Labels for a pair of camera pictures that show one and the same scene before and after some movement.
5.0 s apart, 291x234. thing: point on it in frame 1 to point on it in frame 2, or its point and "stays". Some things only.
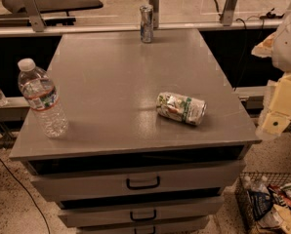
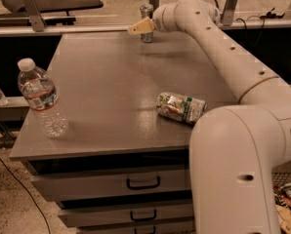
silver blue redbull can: (146, 22) stays
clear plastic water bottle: (41, 95) stays
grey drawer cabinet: (155, 134) stays
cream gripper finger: (285, 104) to (164, 19)
